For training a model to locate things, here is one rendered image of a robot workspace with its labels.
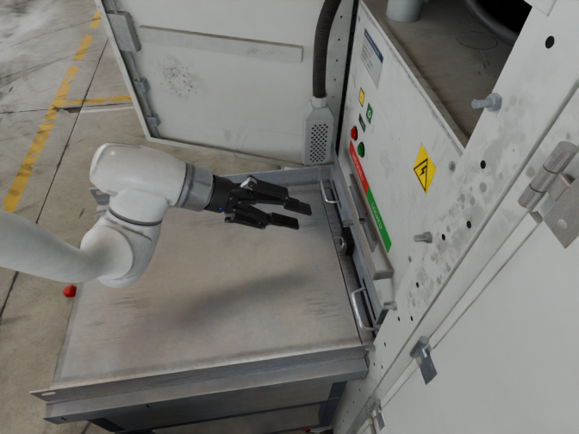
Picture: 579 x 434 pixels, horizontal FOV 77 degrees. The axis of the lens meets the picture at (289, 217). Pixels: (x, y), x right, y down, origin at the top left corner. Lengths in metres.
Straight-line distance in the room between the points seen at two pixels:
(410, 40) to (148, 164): 0.50
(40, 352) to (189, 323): 1.25
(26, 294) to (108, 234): 1.61
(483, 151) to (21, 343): 2.07
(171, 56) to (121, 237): 0.64
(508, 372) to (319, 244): 0.73
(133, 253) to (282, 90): 0.63
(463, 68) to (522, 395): 0.47
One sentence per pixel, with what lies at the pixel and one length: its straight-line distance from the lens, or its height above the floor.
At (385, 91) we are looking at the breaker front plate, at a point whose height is 1.32.
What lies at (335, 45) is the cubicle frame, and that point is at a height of 1.27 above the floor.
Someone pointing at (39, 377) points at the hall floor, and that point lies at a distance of 2.06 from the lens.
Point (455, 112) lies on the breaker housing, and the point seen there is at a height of 1.39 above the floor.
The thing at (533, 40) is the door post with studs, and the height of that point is 1.55.
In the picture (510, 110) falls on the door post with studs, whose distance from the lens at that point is 0.35.
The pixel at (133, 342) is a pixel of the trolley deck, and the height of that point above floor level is 0.85.
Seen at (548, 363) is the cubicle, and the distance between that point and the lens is 0.32.
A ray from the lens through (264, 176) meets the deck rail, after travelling 1.12.
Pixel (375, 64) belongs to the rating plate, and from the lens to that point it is 0.76.
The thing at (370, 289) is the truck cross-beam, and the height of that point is 0.92.
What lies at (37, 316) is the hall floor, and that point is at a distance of 2.21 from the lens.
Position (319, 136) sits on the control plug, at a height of 1.10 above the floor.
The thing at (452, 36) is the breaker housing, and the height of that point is 1.39.
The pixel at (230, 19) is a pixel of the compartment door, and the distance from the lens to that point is 1.06.
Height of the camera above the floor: 1.67
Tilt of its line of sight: 50 degrees down
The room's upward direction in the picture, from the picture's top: straight up
